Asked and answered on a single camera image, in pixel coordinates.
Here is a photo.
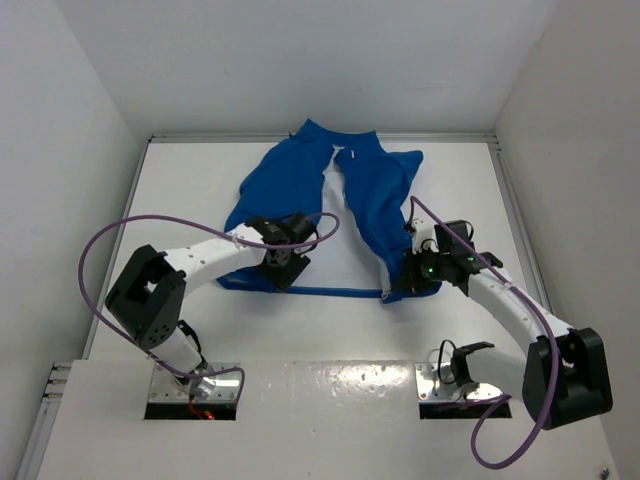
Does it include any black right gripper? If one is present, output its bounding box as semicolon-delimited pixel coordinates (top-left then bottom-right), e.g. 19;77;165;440
394;244;449;294

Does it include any blue zip jacket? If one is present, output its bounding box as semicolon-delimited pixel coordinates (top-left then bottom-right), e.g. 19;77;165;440
225;120;424;304

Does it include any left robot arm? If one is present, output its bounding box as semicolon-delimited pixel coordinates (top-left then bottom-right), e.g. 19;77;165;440
106;212;317;385

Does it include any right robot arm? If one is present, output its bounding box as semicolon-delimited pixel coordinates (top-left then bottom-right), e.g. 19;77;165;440
392;220;613;430

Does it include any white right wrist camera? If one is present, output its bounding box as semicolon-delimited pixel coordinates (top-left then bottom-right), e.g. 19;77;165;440
409;218;439;255

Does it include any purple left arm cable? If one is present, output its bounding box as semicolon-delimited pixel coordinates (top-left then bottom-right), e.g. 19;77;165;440
78;210;342;416

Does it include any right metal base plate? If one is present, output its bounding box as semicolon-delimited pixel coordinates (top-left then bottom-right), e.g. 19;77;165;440
414;362;502;405

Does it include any metal base plate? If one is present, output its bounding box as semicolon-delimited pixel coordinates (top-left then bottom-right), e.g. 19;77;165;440
148;363;244;405
414;362;502;405

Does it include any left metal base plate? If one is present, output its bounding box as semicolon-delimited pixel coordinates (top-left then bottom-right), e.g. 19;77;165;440
148;363;244;405

